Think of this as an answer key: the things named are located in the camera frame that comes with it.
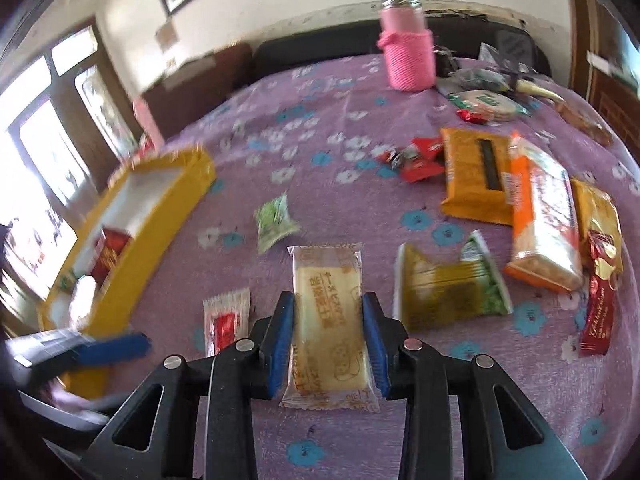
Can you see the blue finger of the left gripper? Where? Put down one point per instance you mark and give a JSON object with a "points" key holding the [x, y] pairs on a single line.
{"points": [[106, 352]]}

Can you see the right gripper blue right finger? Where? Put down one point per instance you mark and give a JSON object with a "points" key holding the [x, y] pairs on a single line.
{"points": [[408, 369]]}

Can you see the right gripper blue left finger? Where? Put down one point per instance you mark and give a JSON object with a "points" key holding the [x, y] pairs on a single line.
{"points": [[252, 368]]}

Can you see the white red small sachet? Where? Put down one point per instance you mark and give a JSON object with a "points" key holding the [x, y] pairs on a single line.
{"points": [[226, 319]]}

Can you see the pale yellow biscuit packet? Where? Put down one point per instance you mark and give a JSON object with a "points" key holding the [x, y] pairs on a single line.
{"points": [[329, 367]]}

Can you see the olive green snack packet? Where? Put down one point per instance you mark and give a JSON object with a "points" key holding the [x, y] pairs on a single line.
{"points": [[430, 295]]}

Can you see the green pea snack packet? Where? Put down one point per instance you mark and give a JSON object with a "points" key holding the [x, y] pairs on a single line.
{"points": [[274, 223]]}

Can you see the orange cracker packet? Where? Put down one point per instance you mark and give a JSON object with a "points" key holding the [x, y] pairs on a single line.
{"points": [[545, 248]]}

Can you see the dark red long packet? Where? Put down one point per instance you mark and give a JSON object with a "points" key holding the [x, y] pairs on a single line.
{"points": [[597, 334]]}

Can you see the orange yellow barcode packet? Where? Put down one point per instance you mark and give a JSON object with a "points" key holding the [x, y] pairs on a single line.
{"points": [[478, 176]]}

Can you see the golden yellow cake packet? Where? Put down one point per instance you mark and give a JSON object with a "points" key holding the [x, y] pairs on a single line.
{"points": [[596, 212]]}

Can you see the red packet in tray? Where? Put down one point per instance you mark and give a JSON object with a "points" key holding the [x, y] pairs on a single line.
{"points": [[109, 246]]}

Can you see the yellow cardboard tray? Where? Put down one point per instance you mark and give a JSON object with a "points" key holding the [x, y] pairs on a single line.
{"points": [[149, 200]]}

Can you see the purple floral tablecloth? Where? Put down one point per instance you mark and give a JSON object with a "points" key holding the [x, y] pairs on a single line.
{"points": [[314, 133]]}

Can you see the red wrapped candy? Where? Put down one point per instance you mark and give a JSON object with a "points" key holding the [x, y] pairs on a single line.
{"points": [[410, 164], [431, 149]]}

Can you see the wooden glass door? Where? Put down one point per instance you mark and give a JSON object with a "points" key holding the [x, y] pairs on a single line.
{"points": [[66, 125]]}

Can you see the brown pink armchair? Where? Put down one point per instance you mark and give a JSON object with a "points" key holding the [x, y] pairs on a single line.
{"points": [[176, 101]]}

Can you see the clear plastic bag clutter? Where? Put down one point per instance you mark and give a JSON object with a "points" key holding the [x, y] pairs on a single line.
{"points": [[503, 68]]}

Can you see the pink sleeved thermos bottle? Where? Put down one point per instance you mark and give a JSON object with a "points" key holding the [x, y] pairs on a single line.
{"points": [[407, 45]]}

